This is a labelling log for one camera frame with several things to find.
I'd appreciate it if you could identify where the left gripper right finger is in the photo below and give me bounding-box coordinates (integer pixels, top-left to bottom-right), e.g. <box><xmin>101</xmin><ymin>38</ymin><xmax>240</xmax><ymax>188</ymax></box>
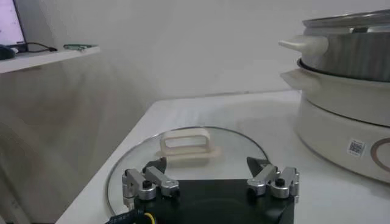
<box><xmin>246</xmin><ymin>156</ymin><xmax>300</xmax><ymax>204</ymax></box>

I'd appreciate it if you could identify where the round glass pot lid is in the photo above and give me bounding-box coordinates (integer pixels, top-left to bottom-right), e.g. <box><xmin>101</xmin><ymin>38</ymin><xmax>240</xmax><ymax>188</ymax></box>
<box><xmin>106</xmin><ymin>126</ymin><xmax>271</xmax><ymax>217</ymax></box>

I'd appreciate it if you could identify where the white electric cooker pot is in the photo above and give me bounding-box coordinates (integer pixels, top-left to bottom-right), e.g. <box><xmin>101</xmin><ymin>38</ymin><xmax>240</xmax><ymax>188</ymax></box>
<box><xmin>279</xmin><ymin>59</ymin><xmax>390</xmax><ymax>184</ymax></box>

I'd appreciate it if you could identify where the computer monitor screen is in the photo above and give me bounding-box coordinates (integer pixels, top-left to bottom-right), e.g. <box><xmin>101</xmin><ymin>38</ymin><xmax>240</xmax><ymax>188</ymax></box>
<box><xmin>0</xmin><ymin>0</ymin><xmax>29</xmax><ymax>52</ymax></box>

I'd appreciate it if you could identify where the green handled metal tool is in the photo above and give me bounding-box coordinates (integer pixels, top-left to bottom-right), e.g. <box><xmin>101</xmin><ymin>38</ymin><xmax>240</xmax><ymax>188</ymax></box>
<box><xmin>63</xmin><ymin>43</ymin><xmax>99</xmax><ymax>52</ymax></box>

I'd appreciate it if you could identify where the black cable on desk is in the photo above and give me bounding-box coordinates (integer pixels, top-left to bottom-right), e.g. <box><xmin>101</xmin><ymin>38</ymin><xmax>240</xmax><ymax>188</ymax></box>
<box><xmin>16</xmin><ymin>41</ymin><xmax>59</xmax><ymax>54</ymax></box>

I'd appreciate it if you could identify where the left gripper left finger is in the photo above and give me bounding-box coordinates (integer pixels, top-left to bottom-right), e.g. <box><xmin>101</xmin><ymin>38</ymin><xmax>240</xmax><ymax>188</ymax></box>
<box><xmin>121</xmin><ymin>156</ymin><xmax>181</xmax><ymax>211</ymax></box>

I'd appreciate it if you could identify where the steel steamer basket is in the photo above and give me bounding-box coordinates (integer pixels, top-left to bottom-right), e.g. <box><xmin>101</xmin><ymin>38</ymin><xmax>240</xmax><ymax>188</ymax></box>
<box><xmin>278</xmin><ymin>9</ymin><xmax>390</xmax><ymax>83</ymax></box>

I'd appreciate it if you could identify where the dark blue small device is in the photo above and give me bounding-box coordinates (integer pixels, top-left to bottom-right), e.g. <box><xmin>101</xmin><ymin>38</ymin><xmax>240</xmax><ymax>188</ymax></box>
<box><xmin>0</xmin><ymin>44</ymin><xmax>18</xmax><ymax>61</ymax></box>

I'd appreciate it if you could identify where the white side table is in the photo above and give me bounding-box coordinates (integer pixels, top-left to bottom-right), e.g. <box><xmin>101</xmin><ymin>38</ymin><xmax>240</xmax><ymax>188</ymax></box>
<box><xmin>0</xmin><ymin>46</ymin><xmax>101</xmax><ymax>75</ymax></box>

